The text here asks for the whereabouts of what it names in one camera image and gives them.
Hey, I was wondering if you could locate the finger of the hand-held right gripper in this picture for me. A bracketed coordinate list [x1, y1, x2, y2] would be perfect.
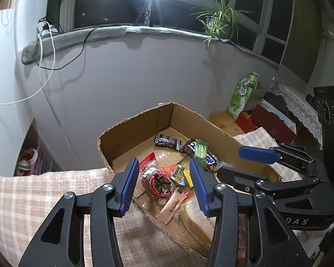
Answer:
[216, 165, 327, 201]
[238, 143, 323, 178]

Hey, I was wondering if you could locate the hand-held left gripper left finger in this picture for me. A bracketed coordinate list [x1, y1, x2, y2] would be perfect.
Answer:
[18, 157, 140, 267]

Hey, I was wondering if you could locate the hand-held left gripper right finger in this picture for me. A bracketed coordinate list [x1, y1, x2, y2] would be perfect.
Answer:
[189, 158, 308, 267]

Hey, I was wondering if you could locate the yellow candy packet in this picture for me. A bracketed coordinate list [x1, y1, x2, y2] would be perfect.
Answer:
[183, 170, 194, 188]

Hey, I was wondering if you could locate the brown chocolate bar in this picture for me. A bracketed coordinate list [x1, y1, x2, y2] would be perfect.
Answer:
[181, 140, 220, 173]

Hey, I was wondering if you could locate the round red snack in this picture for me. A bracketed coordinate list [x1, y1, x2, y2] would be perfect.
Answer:
[147, 172, 175, 199]

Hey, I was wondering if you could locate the red clear snack stick packet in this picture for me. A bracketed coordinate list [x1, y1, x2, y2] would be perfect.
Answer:
[138, 152, 158, 170]

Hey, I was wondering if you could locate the pink snack packet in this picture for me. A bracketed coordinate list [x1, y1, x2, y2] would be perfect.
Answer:
[156, 188, 190, 225]

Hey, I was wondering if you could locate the small dark candy packet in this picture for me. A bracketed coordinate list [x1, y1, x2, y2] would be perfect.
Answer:
[154, 134, 183, 151]

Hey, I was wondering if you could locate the dark red cardboard box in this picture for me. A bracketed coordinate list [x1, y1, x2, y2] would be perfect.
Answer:
[250, 99, 298, 144]

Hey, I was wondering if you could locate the bright red shallow box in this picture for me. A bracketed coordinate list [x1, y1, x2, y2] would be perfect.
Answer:
[235, 111, 258, 134]

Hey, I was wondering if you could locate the grey paper bag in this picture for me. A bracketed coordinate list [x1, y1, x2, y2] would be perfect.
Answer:
[246, 87, 268, 112]

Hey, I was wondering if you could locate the black cloth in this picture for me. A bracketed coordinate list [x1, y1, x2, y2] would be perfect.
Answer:
[263, 90, 291, 117]

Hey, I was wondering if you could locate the green gift bag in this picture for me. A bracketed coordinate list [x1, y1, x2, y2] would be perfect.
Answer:
[226, 72, 260, 119]

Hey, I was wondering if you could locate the side table with lace cloth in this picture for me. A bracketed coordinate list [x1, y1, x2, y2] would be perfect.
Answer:
[271, 82, 323, 148]

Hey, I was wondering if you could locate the pale plastic crate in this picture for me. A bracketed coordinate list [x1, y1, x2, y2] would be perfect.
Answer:
[35, 139, 63, 173]

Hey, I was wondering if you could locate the checked tablecloth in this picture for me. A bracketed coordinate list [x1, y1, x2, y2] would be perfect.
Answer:
[0, 127, 323, 267]

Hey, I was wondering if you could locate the red and white bag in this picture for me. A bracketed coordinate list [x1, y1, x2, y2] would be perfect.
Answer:
[15, 148, 39, 176]

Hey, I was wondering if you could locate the potted spider plant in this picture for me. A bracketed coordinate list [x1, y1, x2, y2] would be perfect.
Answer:
[190, 0, 255, 51]

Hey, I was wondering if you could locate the grey sill cloth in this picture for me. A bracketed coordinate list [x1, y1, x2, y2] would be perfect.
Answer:
[21, 25, 281, 70]

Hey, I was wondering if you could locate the window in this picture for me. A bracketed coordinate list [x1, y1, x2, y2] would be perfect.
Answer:
[46, 0, 295, 64]

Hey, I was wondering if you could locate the white power strip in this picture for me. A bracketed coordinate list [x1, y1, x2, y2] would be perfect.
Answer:
[37, 21, 57, 36]

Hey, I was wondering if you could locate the black cable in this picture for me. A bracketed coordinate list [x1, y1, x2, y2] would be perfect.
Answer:
[39, 26, 101, 71]

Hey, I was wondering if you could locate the white cable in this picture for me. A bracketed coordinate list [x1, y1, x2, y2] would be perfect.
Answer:
[0, 32, 56, 106]

